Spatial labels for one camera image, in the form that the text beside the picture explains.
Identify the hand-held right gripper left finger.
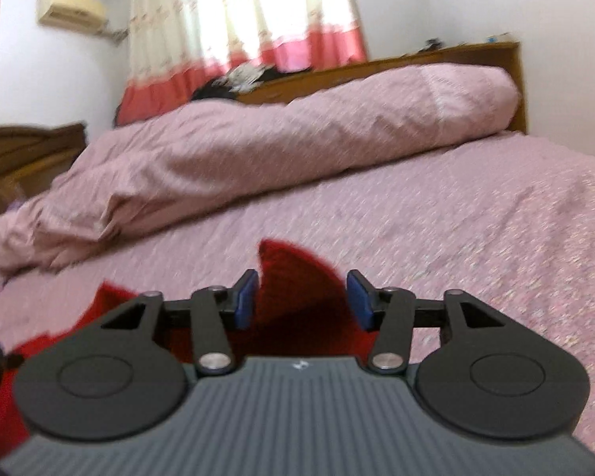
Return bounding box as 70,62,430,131
100,269,259,376

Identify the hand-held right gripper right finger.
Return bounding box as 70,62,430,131
346,269,507,375

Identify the red knitted sweater black collar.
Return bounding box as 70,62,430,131
0,239,382,464

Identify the dark clothes pile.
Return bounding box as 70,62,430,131
192,64,283,102

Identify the pink bed sheet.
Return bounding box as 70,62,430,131
0,131,595,452

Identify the pink duvet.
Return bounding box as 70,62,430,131
0,64,521,273

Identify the dark wooden headboard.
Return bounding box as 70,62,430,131
0,121,89,231

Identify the white patterned cloth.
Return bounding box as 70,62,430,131
227,66,261,85

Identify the light wooden footboard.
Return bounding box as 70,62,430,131
235,40,526,134

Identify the cream and red curtain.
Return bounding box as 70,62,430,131
114,0,369,127

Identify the cream air conditioner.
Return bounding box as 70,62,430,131
36,0,109,35

